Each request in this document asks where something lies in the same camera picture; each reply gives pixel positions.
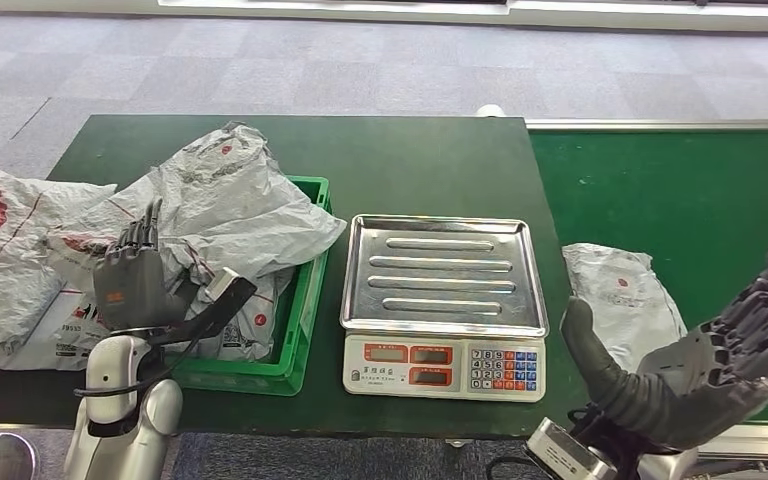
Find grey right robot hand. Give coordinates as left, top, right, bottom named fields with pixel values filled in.
left=559, top=238, right=768, bottom=453

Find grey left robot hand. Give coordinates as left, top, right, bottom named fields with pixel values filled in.
left=92, top=198, right=200, bottom=333

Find small plain grey parcel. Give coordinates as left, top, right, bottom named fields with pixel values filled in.
left=561, top=243, right=690, bottom=376

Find large grey red-print parcel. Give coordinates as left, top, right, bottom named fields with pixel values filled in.
left=44, top=122, right=349, bottom=301

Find flat white parcel, QR codes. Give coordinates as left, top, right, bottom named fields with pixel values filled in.
left=0, top=288, right=97, bottom=372

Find bulky crumpled grey parcel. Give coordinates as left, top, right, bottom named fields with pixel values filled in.
left=0, top=170, right=118, bottom=356

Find green conveyor belt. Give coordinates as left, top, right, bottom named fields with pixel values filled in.
left=528, top=129, right=768, bottom=425

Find green plastic crate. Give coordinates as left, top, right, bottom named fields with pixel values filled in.
left=171, top=175, right=332, bottom=397

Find white scale with steel tray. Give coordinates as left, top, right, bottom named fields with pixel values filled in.
left=339, top=213, right=551, bottom=404

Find dark green table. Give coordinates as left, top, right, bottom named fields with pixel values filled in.
left=0, top=114, right=587, bottom=439

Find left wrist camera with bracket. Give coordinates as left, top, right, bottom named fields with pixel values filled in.
left=148, top=266, right=258, bottom=346

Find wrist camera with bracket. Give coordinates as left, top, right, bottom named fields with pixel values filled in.
left=523, top=417, right=618, bottom=480
left=148, top=266, right=258, bottom=346

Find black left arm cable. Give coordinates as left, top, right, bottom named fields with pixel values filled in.
left=73, top=329, right=208, bottom=400

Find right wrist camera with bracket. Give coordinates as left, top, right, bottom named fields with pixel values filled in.
left=523, top=417, right=618, bottom=480

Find aluminium conveyor side rail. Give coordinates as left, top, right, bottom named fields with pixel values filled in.
left=524, top=119, right=768, bottom=132

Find white wall ledge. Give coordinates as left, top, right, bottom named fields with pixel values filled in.
left=0, top=0, right=768, bottom=34

